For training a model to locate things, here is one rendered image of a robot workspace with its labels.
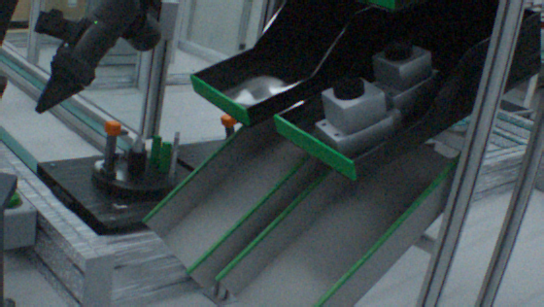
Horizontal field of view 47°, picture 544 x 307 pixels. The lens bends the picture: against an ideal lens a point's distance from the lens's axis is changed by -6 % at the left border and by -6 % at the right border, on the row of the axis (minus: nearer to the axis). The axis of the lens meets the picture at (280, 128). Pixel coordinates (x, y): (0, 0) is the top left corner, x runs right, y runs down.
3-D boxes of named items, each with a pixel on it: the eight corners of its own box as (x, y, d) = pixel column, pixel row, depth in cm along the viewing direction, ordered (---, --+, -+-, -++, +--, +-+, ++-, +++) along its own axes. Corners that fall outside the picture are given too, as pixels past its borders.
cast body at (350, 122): (340, 168, 63) (329, 104, 60) (318, 149, 67) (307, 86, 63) (412, 135, 66) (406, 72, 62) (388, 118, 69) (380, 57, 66)
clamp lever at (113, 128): (106, 172, 99) (111, 124, 97) (99, 167, 101) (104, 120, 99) (125, 169, 102) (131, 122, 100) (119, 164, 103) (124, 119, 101)
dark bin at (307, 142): (354, 185, 61) (343, 116, 58) (277, 134, 71) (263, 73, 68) (541, 72, 72) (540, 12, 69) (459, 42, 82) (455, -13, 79)
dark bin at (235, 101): (248, 129, 71) (233, 67, 67) (193, 92, 81) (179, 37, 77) (436, 37, 82) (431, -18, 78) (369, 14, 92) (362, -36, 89)
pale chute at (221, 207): (208, 292, 76) (187, 273, 73) (161, 239, 86) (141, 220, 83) (375, 128, 81) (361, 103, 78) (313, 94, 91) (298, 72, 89)
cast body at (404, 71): (395, 123, 68) (389, 62, 64) (368, 110, 71) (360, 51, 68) (452, 91, 71) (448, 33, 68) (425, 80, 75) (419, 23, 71)
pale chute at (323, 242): (297, 362, 66) (278, 345, 63) (234, 296, 76) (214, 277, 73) (478, 174, 71) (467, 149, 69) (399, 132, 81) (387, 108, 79)
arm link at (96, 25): (117, 35, 104) (87, 11, 102) (126, 40, 86) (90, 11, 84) (84, 75, 103) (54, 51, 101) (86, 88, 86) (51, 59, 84)
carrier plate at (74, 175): (106, 240, 90) (107, 226, 89) (36, 173, 105) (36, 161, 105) (236, 214, 106) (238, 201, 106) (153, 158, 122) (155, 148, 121)
